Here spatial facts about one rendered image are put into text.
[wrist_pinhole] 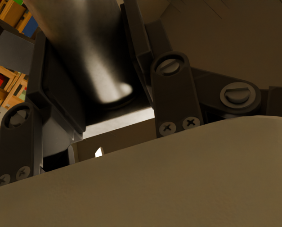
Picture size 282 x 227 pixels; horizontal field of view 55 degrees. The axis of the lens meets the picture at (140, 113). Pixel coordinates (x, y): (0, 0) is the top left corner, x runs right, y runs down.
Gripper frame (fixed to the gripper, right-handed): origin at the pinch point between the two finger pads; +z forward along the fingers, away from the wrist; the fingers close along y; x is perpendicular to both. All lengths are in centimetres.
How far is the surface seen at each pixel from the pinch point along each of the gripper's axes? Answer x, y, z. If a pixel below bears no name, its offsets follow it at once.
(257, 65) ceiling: -360, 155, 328
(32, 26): -277, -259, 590
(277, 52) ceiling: -340, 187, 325
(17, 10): -238, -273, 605
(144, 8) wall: -513, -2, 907
